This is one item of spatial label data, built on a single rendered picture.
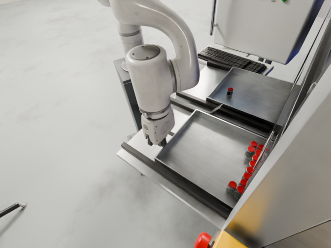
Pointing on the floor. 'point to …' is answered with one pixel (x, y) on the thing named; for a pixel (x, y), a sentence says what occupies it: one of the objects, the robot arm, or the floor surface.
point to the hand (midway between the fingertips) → (161, 140)
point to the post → (290, 178)
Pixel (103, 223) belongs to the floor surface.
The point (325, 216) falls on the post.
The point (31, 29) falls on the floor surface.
